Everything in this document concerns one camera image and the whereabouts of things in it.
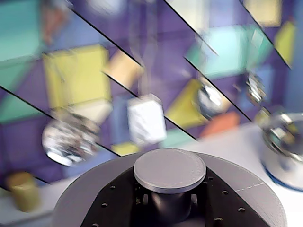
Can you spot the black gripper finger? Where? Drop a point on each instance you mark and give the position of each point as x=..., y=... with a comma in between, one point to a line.
x=220, y=208
x=118, y=203

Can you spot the steel pot lid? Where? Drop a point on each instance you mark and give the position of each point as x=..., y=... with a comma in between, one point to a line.
x=281, y=132

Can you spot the steel pot with blue band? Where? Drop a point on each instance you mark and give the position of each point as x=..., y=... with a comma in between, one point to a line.
x=279, y=163

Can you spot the silver hanging slotted spatula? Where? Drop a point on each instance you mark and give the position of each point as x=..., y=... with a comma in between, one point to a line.
x=146, y=118

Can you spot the large silver hanging spoon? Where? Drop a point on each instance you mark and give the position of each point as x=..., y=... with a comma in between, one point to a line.
x=209, y=101

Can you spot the small silver hanging spoon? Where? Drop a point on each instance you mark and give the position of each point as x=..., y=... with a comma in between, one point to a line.
x=255, y=87

